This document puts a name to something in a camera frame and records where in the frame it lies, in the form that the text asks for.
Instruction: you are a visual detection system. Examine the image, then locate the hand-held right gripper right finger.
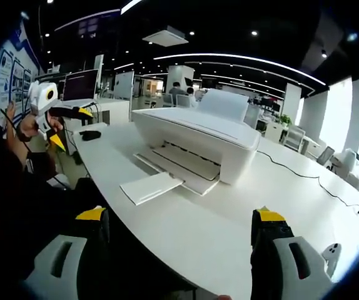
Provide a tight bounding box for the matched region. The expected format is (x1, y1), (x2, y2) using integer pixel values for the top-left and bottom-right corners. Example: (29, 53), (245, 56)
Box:
(250, 206), (336, 300)

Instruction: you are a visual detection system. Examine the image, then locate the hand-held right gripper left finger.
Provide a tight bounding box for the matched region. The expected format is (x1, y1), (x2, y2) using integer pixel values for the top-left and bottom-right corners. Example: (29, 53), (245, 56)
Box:
(23, 206), (111, 300)

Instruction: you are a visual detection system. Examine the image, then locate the white printer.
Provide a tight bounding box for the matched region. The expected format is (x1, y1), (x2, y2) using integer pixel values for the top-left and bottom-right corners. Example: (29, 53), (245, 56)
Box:
(119, 88), (262, 206)

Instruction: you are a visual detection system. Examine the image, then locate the person's left hand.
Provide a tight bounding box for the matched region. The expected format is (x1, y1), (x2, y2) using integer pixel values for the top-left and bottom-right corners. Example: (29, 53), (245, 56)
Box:
(18, 112), (64, 141)

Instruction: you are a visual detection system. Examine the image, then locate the small black device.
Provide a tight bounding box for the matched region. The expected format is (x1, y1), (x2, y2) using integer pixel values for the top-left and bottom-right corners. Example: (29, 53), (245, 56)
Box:
(79, 129), (102, 142)

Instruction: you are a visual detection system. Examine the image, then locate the dark computer monitor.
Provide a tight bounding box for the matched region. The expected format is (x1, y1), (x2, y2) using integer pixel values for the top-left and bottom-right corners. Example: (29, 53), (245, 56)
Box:
(63, 69), (100, 102)

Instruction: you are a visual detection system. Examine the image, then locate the white desk cabinet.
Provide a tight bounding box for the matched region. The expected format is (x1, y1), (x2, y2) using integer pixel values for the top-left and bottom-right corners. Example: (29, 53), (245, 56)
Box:
(88, 98), (133, 126)

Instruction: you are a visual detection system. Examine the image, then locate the white standing whiteboard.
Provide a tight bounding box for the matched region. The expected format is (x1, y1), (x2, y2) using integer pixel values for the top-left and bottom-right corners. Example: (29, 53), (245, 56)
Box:
(113, 71), (135, 100)

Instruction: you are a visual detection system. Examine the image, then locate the white handheld controller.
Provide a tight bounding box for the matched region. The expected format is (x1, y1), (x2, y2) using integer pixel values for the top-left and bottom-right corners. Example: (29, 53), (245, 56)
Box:
(321, 242), (343, 279)

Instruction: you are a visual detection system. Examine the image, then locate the person's dark clothing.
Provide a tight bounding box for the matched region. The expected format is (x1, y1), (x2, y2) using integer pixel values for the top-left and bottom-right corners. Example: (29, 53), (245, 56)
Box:
(0, 137), (108, 282)

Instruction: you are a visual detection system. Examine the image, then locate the dark office chair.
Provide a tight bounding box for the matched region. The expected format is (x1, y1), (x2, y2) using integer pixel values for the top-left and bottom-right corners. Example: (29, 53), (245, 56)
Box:
(316, 146), (336, 166)

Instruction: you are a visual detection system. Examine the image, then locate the white office chair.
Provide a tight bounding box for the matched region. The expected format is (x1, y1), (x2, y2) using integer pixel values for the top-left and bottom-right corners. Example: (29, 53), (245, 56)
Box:
(284, 126), (306, 151)

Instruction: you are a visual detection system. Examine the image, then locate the white desktop appliance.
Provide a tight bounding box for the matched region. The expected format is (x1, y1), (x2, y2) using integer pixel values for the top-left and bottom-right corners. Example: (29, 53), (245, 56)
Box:
(331, 147), (359, 176)

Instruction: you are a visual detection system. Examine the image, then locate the ceiling air conditioner unit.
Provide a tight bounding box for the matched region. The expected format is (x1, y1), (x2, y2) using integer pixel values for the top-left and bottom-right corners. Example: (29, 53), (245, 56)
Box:
(141, 26), (189, 48)

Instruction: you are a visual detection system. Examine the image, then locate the curved ceiling light strip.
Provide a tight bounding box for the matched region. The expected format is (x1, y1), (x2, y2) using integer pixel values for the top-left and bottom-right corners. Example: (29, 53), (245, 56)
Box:
(153, 52), (326, 86)

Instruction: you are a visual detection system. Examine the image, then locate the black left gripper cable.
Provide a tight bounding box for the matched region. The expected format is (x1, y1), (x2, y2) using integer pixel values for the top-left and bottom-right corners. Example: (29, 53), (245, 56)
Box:
(0, 107), (39, 134)

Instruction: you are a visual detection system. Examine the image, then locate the blue wall poster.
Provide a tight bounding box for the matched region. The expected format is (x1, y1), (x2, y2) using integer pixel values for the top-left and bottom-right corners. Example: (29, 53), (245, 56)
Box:
(0, 29), (41, 126)

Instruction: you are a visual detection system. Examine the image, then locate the black printer power cable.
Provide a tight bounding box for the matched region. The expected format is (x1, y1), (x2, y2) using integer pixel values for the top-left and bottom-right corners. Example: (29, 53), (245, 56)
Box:
(256, 151), (359, 216)

